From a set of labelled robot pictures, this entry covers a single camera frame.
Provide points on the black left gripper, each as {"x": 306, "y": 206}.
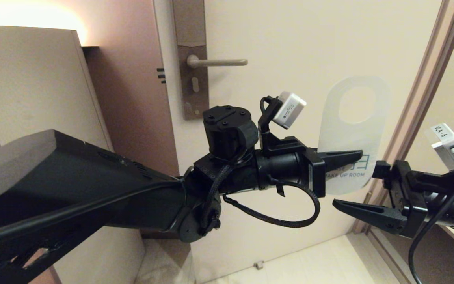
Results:
{"x": 286, "y": 169}

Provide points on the small metal door stop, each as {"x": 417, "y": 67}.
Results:
{"x": 258, "y": 265}

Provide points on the dark baseboard strip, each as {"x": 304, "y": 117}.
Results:
{"x": 160, "y": 235}

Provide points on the brown metal lock plate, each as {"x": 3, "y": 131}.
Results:
{"x": 189, "y": 23}

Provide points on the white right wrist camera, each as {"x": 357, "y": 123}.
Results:
{"x": 447, "y": 144}

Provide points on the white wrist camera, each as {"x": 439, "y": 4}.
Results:
{"x": 290, "y": 110}
{"x": 447, "y": 144}

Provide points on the black left camera bracket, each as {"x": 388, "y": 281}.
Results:
{"x": 272, "y": 140}

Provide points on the blue do-not-disturb door hanger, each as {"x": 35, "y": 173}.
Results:
{"x": 349, "y": 138}

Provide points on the cream door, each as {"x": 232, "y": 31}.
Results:
{"x": 290, "y": 39}

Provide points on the beige partition panel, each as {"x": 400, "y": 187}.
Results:
{"x": 34, "y": 79}

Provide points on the small metal keyhole cover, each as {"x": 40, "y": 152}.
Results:
{"x": 195, "y": 85}

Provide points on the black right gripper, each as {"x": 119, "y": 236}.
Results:
{"x": 412, "y": 197}

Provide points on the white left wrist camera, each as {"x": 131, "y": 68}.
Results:
{"x": 290, "y": 110}

